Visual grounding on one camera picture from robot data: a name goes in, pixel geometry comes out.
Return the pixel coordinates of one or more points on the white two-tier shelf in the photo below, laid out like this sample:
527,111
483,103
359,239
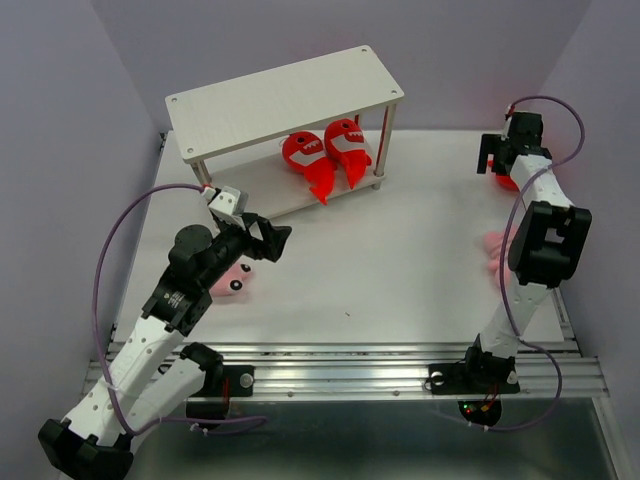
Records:
227,132

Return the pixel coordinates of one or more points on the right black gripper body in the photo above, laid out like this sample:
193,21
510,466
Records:
504,143

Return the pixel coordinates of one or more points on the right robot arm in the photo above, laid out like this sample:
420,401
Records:
537,255

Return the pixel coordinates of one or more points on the pink striped plush left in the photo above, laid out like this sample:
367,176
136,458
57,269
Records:
233,281

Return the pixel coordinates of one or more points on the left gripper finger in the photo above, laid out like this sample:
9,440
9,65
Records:
274,237
262,251

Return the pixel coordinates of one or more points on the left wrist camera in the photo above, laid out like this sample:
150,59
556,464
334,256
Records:
226,204

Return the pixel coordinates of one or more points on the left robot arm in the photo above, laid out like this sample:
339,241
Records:
155,370

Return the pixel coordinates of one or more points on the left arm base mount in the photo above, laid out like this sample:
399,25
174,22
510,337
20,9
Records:
212,402

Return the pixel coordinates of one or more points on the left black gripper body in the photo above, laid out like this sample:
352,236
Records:
230,242

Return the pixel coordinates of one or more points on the aluminium mounting rail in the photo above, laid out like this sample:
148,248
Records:
398,371

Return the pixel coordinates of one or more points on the red shark plush toy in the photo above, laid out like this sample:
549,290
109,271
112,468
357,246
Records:
305,154

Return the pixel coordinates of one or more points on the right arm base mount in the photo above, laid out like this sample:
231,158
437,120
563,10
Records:
465,385

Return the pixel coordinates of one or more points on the red clownfish plush toy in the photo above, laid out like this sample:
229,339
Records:
501,177

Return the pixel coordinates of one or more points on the pink plush toy right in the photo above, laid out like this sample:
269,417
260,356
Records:
493,246

